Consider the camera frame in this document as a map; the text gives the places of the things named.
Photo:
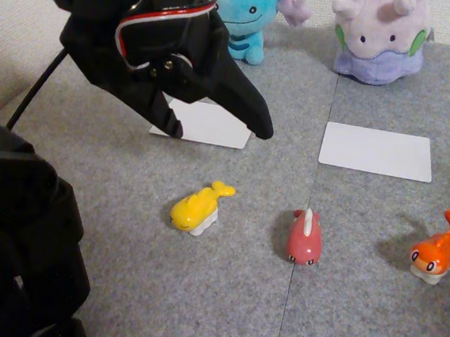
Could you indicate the yellow egg sushi toy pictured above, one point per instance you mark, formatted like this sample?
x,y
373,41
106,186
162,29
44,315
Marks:
x,y
195,209

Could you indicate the blue Wooper plush toy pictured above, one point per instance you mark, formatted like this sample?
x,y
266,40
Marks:
x,y
245,3

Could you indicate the purple Goomy plush toy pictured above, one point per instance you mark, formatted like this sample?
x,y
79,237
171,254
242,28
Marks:
x,y
380,44

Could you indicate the pink tuna sushi toy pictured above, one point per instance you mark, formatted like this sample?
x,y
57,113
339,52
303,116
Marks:
x,y
303,241

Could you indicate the orange shrimp sushi toy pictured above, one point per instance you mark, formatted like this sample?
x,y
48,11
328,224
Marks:
x,y
438,249

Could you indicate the white rectangular card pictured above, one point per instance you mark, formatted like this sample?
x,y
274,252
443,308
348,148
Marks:
x,y
213,127
376,151

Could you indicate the gray carpet tile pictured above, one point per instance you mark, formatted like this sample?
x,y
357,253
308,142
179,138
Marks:
x,y
157,289
374,310

